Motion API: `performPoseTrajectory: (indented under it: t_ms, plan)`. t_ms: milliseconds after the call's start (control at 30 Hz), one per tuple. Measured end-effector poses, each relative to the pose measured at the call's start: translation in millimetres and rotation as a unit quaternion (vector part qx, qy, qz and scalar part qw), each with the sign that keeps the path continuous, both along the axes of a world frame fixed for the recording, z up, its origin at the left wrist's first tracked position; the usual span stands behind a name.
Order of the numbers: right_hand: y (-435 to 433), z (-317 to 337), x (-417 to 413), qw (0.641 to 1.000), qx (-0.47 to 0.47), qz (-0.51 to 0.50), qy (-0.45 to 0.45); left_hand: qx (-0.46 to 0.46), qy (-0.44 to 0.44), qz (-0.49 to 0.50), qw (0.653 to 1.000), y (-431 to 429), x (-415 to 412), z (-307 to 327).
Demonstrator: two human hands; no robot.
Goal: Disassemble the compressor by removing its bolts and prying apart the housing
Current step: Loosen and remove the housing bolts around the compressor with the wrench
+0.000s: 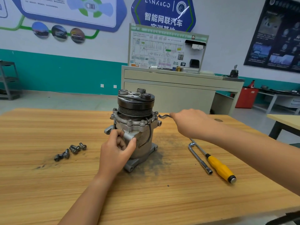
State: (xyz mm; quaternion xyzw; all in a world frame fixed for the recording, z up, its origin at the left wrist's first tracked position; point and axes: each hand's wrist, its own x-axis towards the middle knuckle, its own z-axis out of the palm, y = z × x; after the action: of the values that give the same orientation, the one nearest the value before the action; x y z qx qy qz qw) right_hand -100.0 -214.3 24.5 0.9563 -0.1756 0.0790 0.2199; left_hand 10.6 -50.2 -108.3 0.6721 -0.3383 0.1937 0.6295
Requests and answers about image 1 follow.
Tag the person's right hand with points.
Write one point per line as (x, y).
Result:
(194, 124)

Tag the person's left hand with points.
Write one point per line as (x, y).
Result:
(113, 157)

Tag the silver combination wrench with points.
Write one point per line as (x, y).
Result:
(164, 116)

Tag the grey metal compressor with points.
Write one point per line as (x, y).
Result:
(136, 121)

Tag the person's left forearm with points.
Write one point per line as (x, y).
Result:
(84, 203)

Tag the person's right forearm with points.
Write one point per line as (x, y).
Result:
(260, 159)

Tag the dark round table grommet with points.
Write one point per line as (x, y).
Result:
(218, 120)

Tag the silver L-shaped socket wrench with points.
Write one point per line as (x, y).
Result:
(200, 158)

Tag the beige workbench cabinet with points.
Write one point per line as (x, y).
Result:
(187, 89)

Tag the red cabinet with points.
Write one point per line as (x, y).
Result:
(246, 98)

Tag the small black device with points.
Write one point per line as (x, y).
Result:
(234, 72)

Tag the white wiring display board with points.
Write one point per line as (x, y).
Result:
(152, 49)

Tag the wooden side table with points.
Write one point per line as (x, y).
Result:
(286, 123)

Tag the black bench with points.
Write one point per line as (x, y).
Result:
(295, 144)

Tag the grey metal shelf cart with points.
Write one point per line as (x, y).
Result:
(8, 82)

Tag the blue rounded infographic panel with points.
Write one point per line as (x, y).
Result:
(56, 9)

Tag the blue hexagon wall sign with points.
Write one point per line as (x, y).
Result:
(161, 11)

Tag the dark wall poster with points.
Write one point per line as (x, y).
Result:
(276, 37)

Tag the round photo wall decal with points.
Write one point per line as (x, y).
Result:
(77, 36)
(59, 33)
(40, 30)

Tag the white infographic wall panel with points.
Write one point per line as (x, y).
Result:
(3, 7)

